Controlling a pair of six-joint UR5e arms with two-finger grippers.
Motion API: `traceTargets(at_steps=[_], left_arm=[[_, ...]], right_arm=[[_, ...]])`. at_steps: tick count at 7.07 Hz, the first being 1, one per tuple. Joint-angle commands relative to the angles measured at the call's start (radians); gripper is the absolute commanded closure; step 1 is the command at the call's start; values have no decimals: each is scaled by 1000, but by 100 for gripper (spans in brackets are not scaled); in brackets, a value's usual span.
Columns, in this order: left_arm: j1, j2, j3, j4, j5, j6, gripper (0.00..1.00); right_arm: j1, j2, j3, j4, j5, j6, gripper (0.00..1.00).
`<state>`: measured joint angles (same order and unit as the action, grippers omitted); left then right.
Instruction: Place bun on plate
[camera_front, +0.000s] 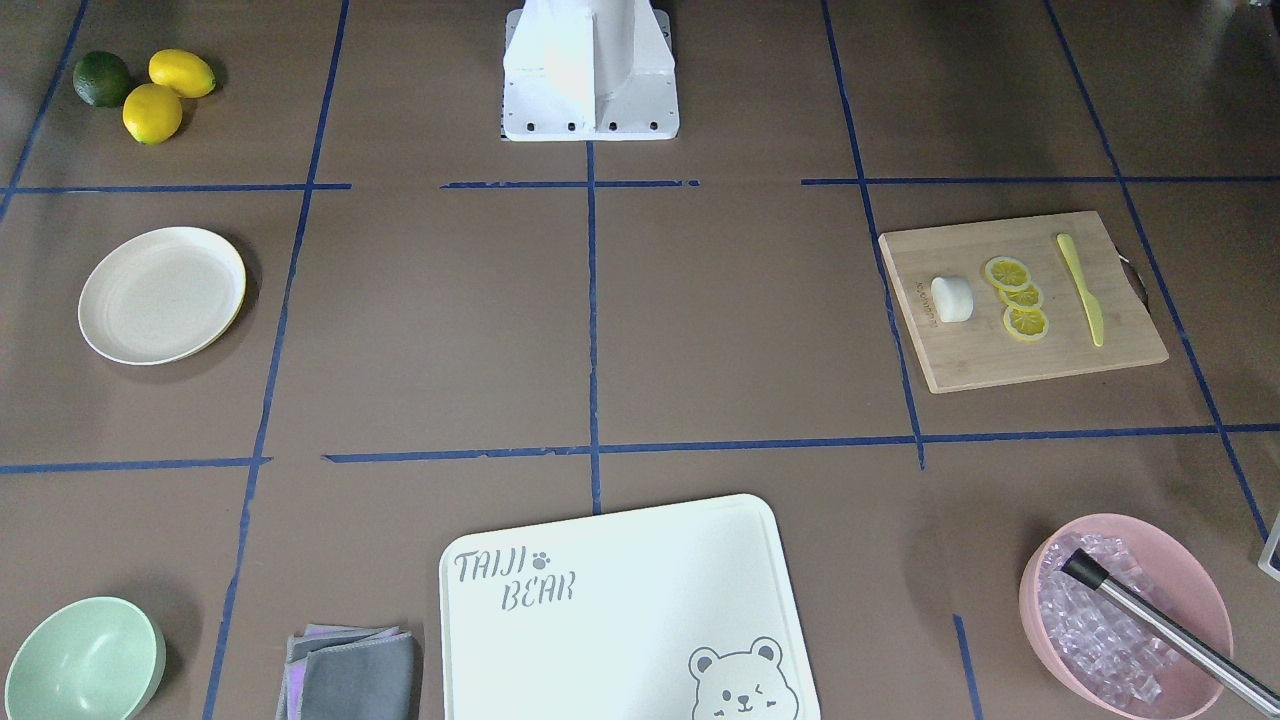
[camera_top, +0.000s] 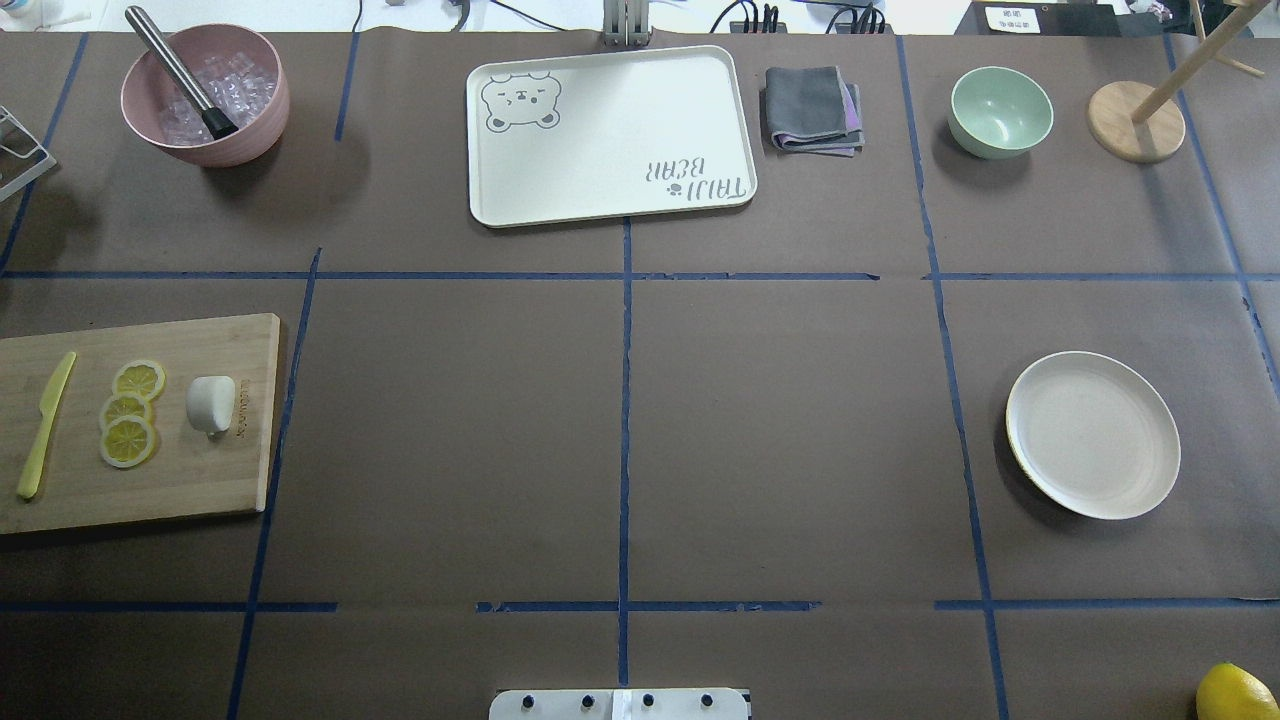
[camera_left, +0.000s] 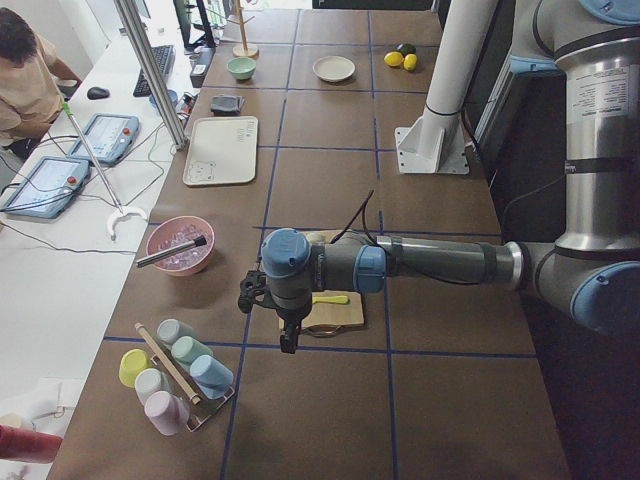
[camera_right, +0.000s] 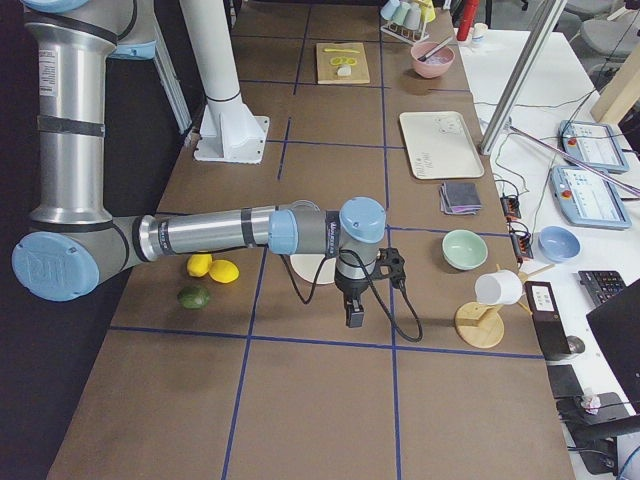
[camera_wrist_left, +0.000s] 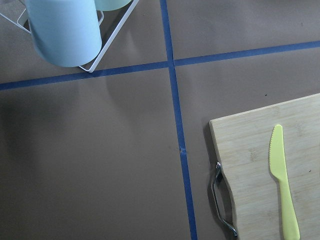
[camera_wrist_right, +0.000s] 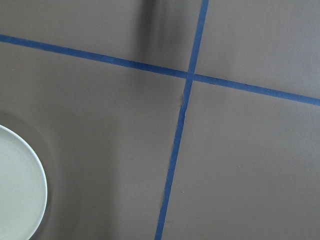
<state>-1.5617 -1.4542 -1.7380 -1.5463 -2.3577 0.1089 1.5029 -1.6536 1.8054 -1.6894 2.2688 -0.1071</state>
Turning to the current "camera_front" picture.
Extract light green bowl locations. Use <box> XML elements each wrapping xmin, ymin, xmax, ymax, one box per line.
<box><xmin>4</xmin><ymin>596</ymin><xmax>166</xmax><ymax>719</ymax></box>

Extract white wire rack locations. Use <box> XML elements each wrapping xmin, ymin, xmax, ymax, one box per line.
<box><xmin>1256</xmin><ymin>515</ymin><xmax>1280</xmax><ymax>582</ymax></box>

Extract yellow plastic knife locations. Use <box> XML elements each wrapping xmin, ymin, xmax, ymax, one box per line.
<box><xmin>1055</xmin><ymin>233</ymin><xmax>1105</xmax><ymax>348</ymax></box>

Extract folded grey cloth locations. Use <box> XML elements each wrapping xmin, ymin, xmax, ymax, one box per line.
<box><xmin>275</xmin><ymin>624</ymin><xmax>419</xmax><ymax>719</ymax></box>

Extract lemon slice bottom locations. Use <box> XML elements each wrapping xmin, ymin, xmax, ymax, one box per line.
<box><xmin>1002</xmin><ymin>307</ymin><xmax>1050</xmax><ymax>342</ymax></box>

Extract steel muddler black tip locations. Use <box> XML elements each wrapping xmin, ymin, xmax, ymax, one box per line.
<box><xmin>1059</xmin><ymin>550</ymin><xmax>1279</xmax><ymax>719</ymax></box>

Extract yellow lemon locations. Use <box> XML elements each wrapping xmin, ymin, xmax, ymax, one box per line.
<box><xmin>122</xmin><ymin>83</ymin><xmax>184</xmax><ymax>146</ymax></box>
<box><xmin>148</xmin><ymin>47</ymin><xmax>218</xmax><ymax>99</ymax></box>

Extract lemon slice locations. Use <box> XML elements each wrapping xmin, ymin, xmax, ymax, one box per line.
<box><xmin>998</xmin><ymin>282</ymin><xmax>1043</xmax><ymax>313</ymax></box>
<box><xmin>983</xmin><ymin>256</ymin><xmax>1032</xmax><ymax>293</ymax></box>
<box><xmin>1002</xmin><ymin>307</ymin><xmax>1050</xmax><ymax>342</ymax></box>

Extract cream round plate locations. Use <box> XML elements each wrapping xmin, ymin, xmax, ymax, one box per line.
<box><xmin>77</xmin><ymin>225</ymin><xmax>248</xmax><ymax>366</ymax></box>

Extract lemon slice middle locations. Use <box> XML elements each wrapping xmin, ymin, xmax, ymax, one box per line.
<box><xmin>998</xmin><ymin>282</ymin><xmax>1043</xmax><ymax>313</ymax></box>

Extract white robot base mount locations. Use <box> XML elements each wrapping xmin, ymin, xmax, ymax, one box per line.
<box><xmin>500</xmin><ymin>1</ymin><xmax>680</xmax><ymax>142</ymax></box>

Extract clear ice cubes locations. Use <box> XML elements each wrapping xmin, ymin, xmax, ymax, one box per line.
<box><xmin>1036</xmin><ymin>533</ymin><xmax>1180</xmax><ymax>714</ymax></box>

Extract bamboo cutting board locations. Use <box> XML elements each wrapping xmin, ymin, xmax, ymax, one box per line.
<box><xmin>879</xmin><ymin>211</ymin><xmax>1169</xmax><ymax>395</ymax></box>

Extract white bear tray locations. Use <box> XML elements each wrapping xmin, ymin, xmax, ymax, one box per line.
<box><xmin>439</xmin><ymin>495</ymin><xmax>822</xmax><ymax>719</ymax></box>

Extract yellow lemon upper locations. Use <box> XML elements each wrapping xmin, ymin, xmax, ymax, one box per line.
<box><xmin>148</xmin><ymin>47</ymin><xmax>218</xmax><ymax>99</ymax></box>

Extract lemon slice top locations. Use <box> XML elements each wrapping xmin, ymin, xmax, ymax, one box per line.
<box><xmin>983</xmin><ymin>256</ymin><xmax>1032</xmax><ymax>293</ymax></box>

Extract dark green lime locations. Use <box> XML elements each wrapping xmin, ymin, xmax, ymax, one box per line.
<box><xmin>72</xmin><ymin>51</ymin><xmax>134</xmax><ymax>108</ymax></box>

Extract yellow lemon lower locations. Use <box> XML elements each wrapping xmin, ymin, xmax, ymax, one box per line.
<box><xmin>122</xmin><ymin>83</ymin><xmax>184</xmax><ymax>146</ymax></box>

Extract pink bowl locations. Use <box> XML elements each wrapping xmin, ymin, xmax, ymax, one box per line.
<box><xmin>1019</xmin><ymin>512</ymin><xmax>1234</xmax><ymax>719</ymax></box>

